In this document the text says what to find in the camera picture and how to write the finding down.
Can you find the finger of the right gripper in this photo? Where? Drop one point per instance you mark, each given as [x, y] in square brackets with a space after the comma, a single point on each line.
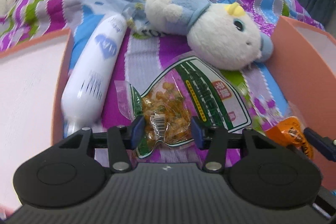
[324, 145]

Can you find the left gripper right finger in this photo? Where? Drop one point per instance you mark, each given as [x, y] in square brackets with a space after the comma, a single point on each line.
[216, 140]

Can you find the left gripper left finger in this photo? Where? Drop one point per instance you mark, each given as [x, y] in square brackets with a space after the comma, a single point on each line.
[117, 140]

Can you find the orange snack packet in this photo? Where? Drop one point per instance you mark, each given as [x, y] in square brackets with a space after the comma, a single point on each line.
[288, 132]

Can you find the green white snack bag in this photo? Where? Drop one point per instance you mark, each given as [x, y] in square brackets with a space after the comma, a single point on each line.
[187, 88]

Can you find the white spray bottle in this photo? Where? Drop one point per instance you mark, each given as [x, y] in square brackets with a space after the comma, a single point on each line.
[85, 92]

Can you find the pink cardboard box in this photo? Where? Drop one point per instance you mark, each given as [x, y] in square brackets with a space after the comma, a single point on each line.
[303, 65]

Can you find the white blue plush toy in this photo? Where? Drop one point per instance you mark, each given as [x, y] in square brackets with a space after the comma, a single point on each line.
[221, 34]

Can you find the pink box lid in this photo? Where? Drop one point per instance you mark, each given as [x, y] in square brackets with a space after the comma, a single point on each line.
[33, 77]

